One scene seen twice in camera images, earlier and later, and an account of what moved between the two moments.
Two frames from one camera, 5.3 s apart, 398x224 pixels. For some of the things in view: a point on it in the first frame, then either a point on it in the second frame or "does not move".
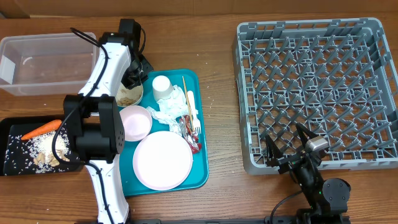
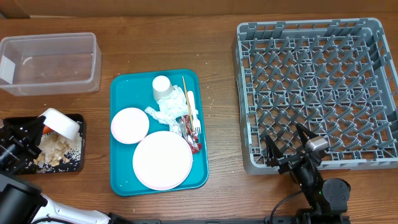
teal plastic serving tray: x=185 y=112 -> x=135 y=89
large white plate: x=162 y=160 does not move
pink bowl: x=137 y=121 does not move
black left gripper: x=129 y=81 -> x=27 y=142
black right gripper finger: x=273 y=152 does not move
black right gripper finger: x=301 y=129 does not move
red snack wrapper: x=189 y=134 does not move
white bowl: x=125 y=97 -> x=61 y=123
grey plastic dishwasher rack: x=334 y=77 does not move
